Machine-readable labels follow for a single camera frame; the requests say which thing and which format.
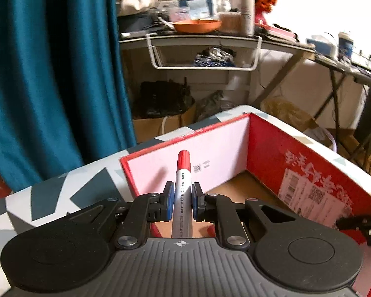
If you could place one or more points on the cotton swab box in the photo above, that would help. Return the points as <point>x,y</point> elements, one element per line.
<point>230,21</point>

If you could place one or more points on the black topped desk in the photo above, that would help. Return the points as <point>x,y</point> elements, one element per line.
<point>185,39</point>

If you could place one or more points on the grey white bag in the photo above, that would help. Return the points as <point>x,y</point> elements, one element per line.
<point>136,0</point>

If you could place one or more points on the red vase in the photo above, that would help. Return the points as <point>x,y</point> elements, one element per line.
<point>260,17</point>

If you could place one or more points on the purple plastic basin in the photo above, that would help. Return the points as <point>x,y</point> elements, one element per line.
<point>330,137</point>

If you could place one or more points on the blue tissue box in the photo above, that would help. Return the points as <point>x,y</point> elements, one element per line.
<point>321,47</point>

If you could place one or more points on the red cardboard box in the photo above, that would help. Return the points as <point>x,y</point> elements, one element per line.
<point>266,148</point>

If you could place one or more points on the brown cardboard box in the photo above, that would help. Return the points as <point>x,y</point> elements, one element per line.
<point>151,126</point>

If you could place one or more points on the blue lidded cup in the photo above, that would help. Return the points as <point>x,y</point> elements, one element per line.
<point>346,48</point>

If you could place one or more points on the red capped grey marker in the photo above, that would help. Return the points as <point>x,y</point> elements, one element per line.
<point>182,185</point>

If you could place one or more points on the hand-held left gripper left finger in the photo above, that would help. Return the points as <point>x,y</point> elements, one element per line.
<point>170,199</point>

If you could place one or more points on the pink book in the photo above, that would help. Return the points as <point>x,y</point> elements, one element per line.
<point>276,31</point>

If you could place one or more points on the black folding table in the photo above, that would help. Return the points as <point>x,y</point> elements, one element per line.
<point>358,74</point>

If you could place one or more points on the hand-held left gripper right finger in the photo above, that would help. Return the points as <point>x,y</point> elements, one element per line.
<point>195,201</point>

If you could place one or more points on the black bag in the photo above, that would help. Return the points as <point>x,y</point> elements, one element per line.
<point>136,23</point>

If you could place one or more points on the blue packet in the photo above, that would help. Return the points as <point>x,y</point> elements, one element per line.
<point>199,6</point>

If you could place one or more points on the blue curtain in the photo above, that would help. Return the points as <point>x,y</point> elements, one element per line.
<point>49,68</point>

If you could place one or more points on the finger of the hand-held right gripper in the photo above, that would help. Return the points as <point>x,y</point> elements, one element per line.
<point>358,221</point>

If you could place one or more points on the white spray can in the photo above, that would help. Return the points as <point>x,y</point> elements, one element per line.
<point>248,14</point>

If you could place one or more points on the orange bowl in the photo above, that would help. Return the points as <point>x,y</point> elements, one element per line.
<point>198,26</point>

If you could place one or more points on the yellow plastic bag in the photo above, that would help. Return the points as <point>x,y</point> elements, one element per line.
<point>287,111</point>

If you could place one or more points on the clear plastic jar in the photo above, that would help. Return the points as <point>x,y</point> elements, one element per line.
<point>178,14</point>

